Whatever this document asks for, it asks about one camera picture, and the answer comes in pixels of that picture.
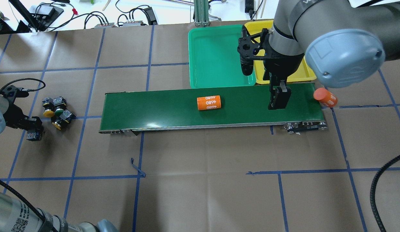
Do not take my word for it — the yellow push button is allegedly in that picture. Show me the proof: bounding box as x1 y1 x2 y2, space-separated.
42 97 55 118
52 110 76 130

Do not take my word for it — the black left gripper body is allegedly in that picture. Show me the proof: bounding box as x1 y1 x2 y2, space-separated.
0 85 29 129

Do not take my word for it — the yellow push button lower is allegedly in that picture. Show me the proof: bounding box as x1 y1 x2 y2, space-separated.
52 110 76 130

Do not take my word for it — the green plastic tray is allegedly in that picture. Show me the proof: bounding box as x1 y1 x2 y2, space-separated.
188 24 256 89

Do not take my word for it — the black power adapter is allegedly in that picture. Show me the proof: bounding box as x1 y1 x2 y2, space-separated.
244 0 254 14

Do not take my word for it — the green push button moved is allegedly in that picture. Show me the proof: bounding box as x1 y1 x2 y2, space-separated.
26 129 43 141

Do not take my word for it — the yellow push button upper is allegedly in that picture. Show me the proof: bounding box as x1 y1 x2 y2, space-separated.
42 97 55 118

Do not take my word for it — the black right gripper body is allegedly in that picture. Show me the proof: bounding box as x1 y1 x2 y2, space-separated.
237 25 304 81

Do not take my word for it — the yellow plastic tray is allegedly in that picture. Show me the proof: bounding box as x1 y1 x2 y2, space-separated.
244 20 317 85

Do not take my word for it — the green conveyor belt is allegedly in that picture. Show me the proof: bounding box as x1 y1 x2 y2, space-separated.
99 83 328 134

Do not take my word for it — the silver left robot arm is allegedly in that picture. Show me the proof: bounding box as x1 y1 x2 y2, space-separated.
0 84 117 232

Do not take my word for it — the orange cylinder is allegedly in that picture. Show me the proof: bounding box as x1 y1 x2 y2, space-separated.
197 95 222 111
313 88 338 108

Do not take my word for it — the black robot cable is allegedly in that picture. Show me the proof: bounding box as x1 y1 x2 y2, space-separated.
370 151 400 232

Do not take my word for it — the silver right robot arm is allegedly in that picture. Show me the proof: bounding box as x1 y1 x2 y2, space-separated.
237 0 400 110

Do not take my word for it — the aluminium frame post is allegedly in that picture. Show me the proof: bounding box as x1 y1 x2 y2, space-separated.
194 0 209 27

